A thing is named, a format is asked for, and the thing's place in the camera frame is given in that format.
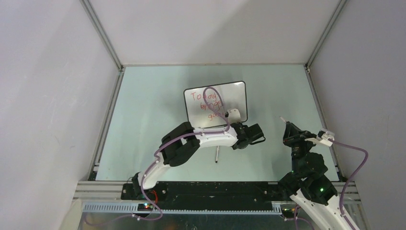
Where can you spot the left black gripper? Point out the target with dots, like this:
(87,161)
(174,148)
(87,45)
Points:
(240,123)

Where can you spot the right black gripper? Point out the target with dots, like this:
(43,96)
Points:
(291,132)

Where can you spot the white board black frame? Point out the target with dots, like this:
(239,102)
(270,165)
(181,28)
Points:
(227,96)

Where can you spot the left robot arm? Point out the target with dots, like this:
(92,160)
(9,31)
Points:
(179,145)

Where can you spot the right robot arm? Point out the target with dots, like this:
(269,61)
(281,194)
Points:
(306,183)

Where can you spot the black whiteboard marker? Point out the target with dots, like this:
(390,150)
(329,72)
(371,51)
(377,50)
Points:
(217,154)

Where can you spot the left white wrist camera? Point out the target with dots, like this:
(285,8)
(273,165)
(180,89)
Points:
(233,116)

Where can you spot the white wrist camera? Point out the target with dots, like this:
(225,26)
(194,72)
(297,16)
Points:
(233,116)
(324,137)

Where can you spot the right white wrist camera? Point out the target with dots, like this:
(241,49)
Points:
(324,137)

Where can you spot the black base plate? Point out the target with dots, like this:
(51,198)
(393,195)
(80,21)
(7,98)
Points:
(217,195)

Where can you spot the aluminium frame rail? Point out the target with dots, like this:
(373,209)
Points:
(97,24)

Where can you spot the grey cable duct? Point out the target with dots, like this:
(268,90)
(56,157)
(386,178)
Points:
(138,208)

